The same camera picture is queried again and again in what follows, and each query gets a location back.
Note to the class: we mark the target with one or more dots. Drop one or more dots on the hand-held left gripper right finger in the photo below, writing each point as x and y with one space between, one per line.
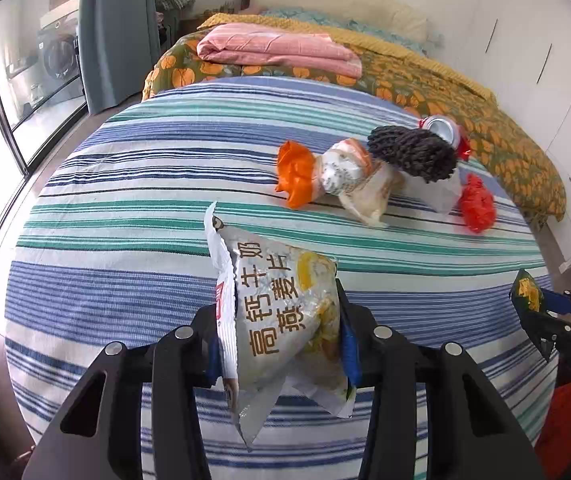
350 360

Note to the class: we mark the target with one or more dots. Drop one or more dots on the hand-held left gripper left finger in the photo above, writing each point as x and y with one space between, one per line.
213 365

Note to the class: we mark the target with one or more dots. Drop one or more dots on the dark green snack packet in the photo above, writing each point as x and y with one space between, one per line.
525 290

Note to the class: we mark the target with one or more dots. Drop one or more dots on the white yellow oatmeal packet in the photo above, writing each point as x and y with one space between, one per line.
275 320

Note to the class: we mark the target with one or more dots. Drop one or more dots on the red plastic bag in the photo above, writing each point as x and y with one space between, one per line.
478 205

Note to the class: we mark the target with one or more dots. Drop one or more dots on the clear plastic box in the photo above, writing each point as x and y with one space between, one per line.
443 192

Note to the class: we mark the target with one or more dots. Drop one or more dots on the translucent plastic bag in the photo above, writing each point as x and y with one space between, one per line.
370 200

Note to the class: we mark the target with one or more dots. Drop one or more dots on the white orange wrapper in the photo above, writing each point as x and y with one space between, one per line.
343 167

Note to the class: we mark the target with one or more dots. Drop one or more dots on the orange plastic bag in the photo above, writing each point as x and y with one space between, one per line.
295 175

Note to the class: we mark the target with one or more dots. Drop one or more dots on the crushed red can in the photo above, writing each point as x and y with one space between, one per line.
443 127

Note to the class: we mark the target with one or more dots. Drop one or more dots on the black foam net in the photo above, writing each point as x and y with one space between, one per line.
410 152

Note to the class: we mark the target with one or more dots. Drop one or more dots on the person's orange clothing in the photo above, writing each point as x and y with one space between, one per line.
560 425

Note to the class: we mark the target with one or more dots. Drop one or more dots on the blue green striped tablecloth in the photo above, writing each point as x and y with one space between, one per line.
140 210

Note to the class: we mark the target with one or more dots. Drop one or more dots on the white wardrobe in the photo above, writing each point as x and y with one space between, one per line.
540 60

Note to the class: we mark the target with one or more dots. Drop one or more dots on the black framed glass door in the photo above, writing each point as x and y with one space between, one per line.
20 115

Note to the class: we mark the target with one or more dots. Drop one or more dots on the pink folded blanket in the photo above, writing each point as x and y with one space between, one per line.
275 47

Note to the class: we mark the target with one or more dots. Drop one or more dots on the wooden nightstand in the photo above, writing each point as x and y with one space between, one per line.
191 24

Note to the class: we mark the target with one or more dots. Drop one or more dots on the blue grey curtain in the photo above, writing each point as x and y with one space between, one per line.
115 35

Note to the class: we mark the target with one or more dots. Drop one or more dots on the yellow blanket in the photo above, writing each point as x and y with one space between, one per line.
230 19

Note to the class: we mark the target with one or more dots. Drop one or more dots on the grey washing machine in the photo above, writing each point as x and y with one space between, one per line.
58 52

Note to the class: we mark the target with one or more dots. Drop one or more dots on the pink pillow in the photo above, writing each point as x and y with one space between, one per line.
250 9

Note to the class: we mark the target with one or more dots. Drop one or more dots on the cream padded headboard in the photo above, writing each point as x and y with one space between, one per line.
340 0

